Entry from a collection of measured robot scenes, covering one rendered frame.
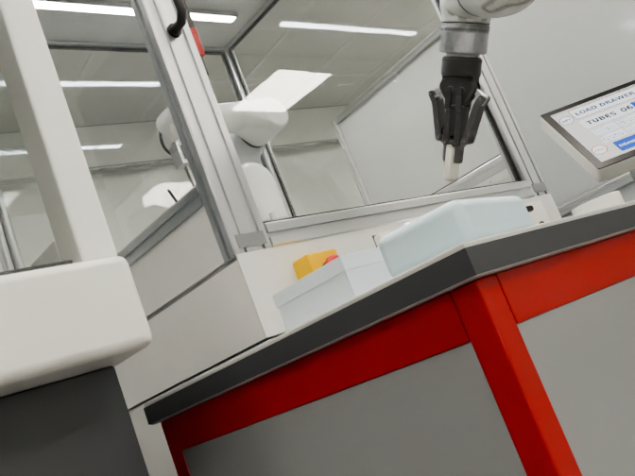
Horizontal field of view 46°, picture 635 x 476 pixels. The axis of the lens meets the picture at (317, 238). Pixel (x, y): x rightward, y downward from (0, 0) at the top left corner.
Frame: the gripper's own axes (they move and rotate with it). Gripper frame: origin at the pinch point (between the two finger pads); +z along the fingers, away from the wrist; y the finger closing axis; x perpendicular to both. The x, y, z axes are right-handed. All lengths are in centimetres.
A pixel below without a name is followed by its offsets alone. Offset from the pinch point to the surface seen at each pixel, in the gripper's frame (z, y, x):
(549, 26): -33, 77, -169
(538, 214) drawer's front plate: 16.1, 3.1, -41.9
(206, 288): 21, 16, 47
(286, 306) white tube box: 8, -26, 67
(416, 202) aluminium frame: 9.8, 9.4, -1.9
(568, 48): -25, 67, -169
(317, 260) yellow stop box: 14.3, 1.2, 34.7
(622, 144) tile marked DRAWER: 1, 0, -77
